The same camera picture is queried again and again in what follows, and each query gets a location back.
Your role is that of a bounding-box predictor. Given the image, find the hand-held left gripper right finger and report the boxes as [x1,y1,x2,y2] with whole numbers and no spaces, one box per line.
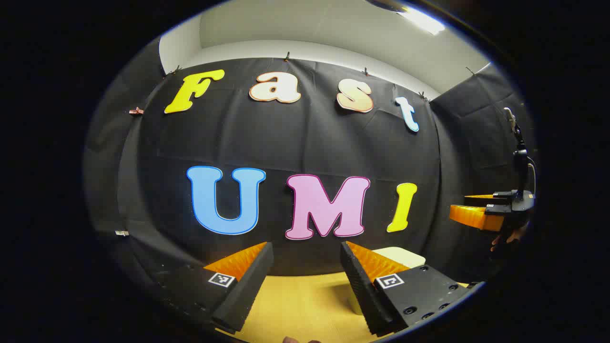
[340,241,477,338]

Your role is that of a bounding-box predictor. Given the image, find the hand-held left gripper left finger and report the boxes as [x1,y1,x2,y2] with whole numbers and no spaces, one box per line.
[157,242,275,334]

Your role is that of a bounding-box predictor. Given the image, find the green desktop garbage bin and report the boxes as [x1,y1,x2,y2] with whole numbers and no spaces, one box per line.
[350,247,426,315]

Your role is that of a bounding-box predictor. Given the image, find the wooden desktop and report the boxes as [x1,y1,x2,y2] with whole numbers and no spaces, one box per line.
[214,274,470,343]

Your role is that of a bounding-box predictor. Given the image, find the black backdrop cloth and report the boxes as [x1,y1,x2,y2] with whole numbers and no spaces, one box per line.
[83,38,537,291]

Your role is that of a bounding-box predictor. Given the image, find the ceiling light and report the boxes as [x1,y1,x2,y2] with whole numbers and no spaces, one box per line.
[398,7,446,35]

